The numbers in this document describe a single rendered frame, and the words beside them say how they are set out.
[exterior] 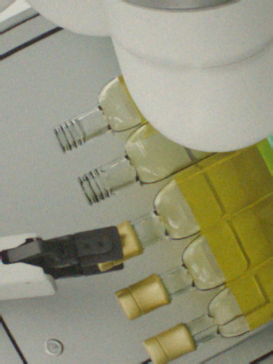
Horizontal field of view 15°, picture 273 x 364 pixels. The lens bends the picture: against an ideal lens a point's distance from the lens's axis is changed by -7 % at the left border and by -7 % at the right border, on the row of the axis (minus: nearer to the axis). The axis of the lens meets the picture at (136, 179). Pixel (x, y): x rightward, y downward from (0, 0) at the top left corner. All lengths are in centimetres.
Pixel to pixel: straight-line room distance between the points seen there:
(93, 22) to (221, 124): 11
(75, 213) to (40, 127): 11
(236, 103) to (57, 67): 70
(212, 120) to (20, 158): 66
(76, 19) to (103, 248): 41
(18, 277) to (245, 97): 48
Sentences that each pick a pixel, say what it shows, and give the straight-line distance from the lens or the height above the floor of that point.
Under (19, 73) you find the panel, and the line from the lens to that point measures 119.
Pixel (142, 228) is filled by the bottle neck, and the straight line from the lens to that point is 98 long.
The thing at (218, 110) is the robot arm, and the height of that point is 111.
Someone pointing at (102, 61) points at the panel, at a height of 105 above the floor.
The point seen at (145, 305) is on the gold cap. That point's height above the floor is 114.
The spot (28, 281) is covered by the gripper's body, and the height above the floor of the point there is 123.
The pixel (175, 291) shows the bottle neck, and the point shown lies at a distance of 98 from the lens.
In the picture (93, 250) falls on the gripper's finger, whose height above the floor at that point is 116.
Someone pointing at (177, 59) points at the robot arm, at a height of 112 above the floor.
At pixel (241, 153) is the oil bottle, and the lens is 99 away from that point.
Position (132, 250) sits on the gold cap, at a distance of 98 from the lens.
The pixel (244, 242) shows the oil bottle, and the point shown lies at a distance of 97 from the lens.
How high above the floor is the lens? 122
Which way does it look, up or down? 7 degrees down
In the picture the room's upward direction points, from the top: 116 degrees counter-clockwise
